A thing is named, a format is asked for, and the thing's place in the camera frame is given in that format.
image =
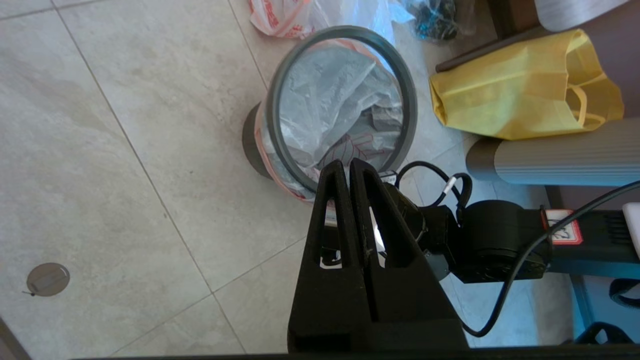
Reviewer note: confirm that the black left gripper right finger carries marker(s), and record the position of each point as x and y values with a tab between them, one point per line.
415	310

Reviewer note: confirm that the clear crumpled plastic bag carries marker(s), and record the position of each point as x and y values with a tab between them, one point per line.
465	15

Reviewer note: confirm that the dark cable bundle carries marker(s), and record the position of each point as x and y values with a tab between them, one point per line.
435	17

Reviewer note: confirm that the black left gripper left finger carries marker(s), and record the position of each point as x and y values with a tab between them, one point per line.
325	310

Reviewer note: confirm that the round metal floor drain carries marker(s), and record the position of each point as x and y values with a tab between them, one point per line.
48	279

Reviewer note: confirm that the white ribbed bin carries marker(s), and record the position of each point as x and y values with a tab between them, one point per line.
565	157

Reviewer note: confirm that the yellow non-woven shopping bag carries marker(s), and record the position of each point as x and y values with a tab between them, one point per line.
510	95

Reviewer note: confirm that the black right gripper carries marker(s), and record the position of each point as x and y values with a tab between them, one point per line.
331	248

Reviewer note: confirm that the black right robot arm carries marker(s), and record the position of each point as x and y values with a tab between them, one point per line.
500	240

